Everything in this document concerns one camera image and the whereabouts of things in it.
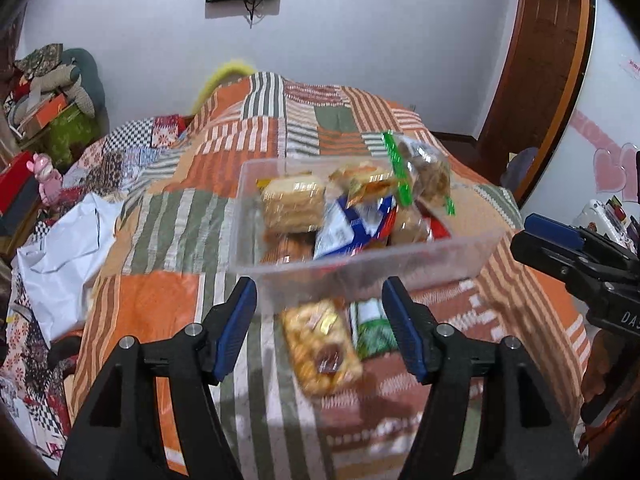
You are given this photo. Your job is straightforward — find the white printed box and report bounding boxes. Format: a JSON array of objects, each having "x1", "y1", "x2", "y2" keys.
[{"x1": 574, "y1": 197, "x2": 633, "y2": 250}]

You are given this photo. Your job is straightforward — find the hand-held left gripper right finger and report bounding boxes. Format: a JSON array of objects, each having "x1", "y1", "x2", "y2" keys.
[{"x1": 381, "y1": 276, "x2": 584, "y2": 480}]

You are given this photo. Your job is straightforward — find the clear plastic container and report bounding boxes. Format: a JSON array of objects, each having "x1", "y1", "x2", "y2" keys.
[{"x1": 230, "y1": 156, "x2": 506, "y2": 316}]

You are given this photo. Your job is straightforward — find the small brown cake packet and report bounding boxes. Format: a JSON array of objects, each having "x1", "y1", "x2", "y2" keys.
[{"x1": 390, "y1": 207, "x2": 432, "y2": 246}]

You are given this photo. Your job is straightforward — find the white door pink hearts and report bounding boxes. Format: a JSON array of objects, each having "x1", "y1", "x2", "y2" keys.
[{"x1": 520, "y1": 0, "x2": 640, "y2": 241}]

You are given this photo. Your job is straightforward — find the yellow plush item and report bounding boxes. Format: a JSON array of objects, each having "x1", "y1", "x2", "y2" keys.
[{"x1": 192, "y1": 60, "x2": 259, "y2": 117}]

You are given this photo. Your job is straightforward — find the floral checked quilt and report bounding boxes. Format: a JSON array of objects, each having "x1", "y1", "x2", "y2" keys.
[{"x1": 0, "y1": 114, "x2": 197, "y2": 461}]

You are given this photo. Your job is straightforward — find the orange cardboard box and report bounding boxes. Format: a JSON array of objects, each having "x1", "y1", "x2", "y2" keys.
[{"x1": 20, "y1": 92, "x2": 69, "y2": 134}]

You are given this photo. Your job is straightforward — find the grey checked plush pillow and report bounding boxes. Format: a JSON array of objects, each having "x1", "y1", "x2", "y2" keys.
[{"x1": 12, "y1": 64, "x2": 96, "y2": 117}]

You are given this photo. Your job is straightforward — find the green snack packet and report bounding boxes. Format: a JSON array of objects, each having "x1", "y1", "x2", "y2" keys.
[{"x1": 348, "y1": 299, "x2": 398, "y2": 361}]

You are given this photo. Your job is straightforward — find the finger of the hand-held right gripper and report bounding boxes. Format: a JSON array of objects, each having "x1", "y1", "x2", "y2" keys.
[
  {"x1": 524, "y1": 213, "x2": 587, "y2": 252},
  {"x1": 510, "y1": 231, "x2": 597, "y2": 282}
]

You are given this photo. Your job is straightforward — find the sliced cake packet orange wrapper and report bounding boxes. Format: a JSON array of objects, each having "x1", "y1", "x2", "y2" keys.
[{"x1": 328, "y1": 161, "x2": 398, "y2": 207}]

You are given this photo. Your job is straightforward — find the blue white snack packet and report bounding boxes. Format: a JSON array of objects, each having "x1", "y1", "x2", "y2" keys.
[{"x1": 313, "y1": 194, "x2": 398, "y2": 259}]

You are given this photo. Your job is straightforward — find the blue grey cushion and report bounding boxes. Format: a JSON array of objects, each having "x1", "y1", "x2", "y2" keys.
[{"x1": 60, "y1": 49, "x2": 109, "y2": 129}]

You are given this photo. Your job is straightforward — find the red snack packet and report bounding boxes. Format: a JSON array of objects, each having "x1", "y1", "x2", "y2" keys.
[{"x1": 422, "y1": 205, "x2": 452, "y2": 241}]

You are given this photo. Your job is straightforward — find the orange round cookie packet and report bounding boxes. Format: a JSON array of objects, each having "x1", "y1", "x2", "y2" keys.
[{"x1": 280, "y1": 299, "x2": 364, "y2": 397}]

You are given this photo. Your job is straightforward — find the orange striped patchwork blanket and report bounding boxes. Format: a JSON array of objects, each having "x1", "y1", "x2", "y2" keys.
[{"x1": 67, "y1": 72, "x2": 596, "y2": 480}]

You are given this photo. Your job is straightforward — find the green printed box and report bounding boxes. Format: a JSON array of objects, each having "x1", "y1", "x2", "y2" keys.
[{"x1": 47, "y1": 105, "x2": 102, "y2": 171}]

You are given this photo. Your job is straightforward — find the patterned dark cloth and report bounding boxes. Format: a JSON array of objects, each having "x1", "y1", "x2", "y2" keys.
[{"x1": 15, "y1": 44, "x2": 64, "y2": 79}]

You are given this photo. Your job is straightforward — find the green striped brown cake packet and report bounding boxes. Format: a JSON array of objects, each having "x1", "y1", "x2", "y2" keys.
[{"x1": 381, "y1": 130, "x2": 457, "y2": 217}]

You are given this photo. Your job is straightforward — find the red box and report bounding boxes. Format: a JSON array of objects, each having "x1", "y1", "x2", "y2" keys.
[{"x1": 0, "y1": 151, "x2": 34, "y2": 214}]

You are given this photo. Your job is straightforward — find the long clear cracker packet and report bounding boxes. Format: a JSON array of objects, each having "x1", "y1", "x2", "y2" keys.
[{"x1": 261, "y1": 172, "x2": 327, "y2": 235}]

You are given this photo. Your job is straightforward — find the grey blue cloth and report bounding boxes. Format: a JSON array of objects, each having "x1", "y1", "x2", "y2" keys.
[{"x1": 501, "y1": 147, "x2": 539, "y2": 192}]

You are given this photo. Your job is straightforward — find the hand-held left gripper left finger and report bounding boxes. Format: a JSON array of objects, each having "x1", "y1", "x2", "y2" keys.
[{"x1": 56, "y1": 276, "x2": 258, "y2": 480}]

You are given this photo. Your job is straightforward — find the pink plush toy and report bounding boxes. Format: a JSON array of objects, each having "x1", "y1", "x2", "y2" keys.
[{"x1": 26, "y1": 154, "x2": 64, "y2": 207}]

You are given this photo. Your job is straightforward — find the tan snack packet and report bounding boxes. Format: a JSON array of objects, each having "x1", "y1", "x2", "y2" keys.
[{"x1": 260, "y1": 234, "x2": 315, "y2": 267}]

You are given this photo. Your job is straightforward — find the white plastic bag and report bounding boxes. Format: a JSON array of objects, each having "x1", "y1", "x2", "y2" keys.
[{"x1": 17, "y1": 192, "x2": 127, "y2": 344}]

